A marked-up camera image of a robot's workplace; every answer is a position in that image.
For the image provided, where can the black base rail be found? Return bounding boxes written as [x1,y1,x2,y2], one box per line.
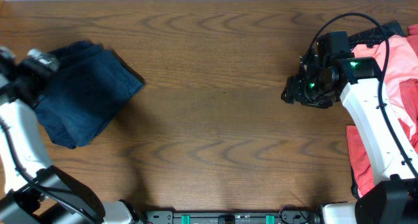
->
[117,199,324,224]

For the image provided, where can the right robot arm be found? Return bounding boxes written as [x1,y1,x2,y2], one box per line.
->
[281,57,417,223]

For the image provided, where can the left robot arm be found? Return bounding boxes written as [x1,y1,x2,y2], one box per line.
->
[1,47,110,223]

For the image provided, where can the navy shorts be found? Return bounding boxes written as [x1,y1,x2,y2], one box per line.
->
[35,40,145,149]

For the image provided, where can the light pink garment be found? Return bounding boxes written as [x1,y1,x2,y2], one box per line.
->
[351,24,418,140]

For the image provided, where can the black patterned garment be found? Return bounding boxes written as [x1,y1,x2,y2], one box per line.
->
[348,21,405,50]

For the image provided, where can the red coral garment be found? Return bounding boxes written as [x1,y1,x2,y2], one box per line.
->
[346,79,417,199]

